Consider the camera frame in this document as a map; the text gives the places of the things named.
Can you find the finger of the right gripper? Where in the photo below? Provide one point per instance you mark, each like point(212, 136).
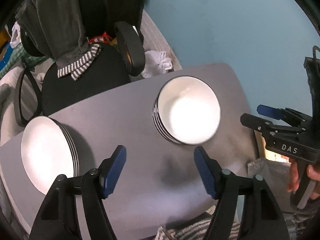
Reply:
point(255, 123)
point(270, 112)

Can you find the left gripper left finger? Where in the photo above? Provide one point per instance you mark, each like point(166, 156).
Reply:
point(110, 170)

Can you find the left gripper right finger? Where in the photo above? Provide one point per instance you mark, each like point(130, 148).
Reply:
point(209, 170)

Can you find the white bowl black rim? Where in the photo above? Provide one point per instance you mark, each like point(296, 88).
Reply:
point(186, 111)

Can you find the right hand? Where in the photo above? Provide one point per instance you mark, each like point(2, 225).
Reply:
point(313, 172)

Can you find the large white plate stack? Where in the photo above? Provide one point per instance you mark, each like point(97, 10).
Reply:
point(48, 150)

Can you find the white plastic bag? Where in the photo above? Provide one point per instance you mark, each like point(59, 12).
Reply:
point(156, 63)

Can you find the grey striped garment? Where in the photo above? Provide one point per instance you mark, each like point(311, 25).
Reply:
point(56, 29)

